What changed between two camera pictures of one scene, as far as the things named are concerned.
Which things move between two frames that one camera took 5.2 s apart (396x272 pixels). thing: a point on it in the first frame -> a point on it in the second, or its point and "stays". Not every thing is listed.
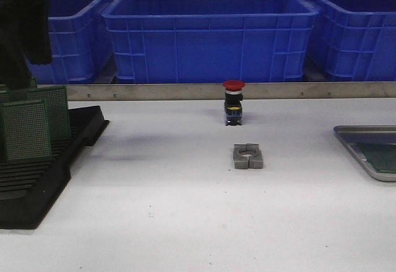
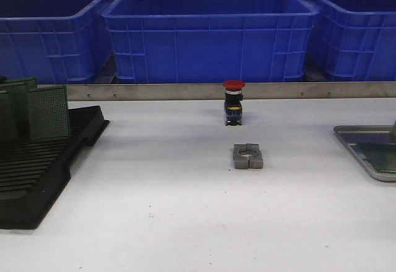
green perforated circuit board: x=55 y=96 stays
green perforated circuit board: x=381 y=157 stays
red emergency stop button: x=233 y=106 stays
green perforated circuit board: x=26 y=130 -> x=392 y=133
